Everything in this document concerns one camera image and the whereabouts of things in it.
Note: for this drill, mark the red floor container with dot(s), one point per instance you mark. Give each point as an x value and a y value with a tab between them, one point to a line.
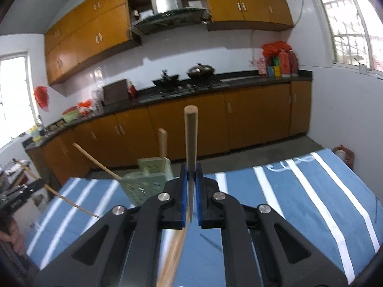
344	157

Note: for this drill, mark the green perforated utensil holder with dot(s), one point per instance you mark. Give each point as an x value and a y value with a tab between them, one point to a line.
143	185

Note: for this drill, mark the black open wok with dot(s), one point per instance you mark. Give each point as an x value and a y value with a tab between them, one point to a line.
166	80

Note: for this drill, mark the brown cutting board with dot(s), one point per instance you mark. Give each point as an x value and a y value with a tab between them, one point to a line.
115	92

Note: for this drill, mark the red bottle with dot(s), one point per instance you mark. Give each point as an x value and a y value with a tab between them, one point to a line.
132	91

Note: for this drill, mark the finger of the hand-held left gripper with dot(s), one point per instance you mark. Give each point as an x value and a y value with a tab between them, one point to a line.
33	186

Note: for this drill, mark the black kitchen countertop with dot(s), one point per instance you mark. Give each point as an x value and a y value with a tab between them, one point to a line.
239	80

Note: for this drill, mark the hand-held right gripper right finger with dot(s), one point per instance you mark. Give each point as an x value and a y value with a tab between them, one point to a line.
198	197

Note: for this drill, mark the black wok with lid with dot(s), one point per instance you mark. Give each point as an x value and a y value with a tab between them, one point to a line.
200	71

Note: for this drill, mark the green basin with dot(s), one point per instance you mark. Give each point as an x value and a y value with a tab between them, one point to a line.
71	116

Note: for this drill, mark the red plastic bag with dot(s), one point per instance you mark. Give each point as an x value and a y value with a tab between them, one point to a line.
276	47

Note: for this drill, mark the small side window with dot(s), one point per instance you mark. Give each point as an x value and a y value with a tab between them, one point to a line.
15	101

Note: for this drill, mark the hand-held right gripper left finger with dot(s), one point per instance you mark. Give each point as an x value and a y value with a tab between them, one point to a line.
184	197

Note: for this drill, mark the colourful small box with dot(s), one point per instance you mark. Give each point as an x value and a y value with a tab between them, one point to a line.
275	68

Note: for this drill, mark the wooden lower kitchen cabinets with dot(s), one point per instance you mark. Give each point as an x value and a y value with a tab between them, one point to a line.
203	122

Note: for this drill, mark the person's left hand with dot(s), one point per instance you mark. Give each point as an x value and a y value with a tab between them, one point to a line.
12	236

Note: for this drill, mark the red and white bag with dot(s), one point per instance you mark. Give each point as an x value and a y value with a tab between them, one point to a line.
86	107

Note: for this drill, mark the steel range hood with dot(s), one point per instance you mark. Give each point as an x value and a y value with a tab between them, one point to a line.
167	21

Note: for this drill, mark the red wall decoration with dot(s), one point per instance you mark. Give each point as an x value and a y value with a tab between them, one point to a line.
41	97

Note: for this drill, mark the blue white striped tablecloth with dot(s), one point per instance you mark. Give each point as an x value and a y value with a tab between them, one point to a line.
299	200

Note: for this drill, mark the black gas stove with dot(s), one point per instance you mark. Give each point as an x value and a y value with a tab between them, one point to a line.
191	88

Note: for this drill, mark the large barred window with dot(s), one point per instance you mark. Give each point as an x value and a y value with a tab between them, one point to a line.
353	21

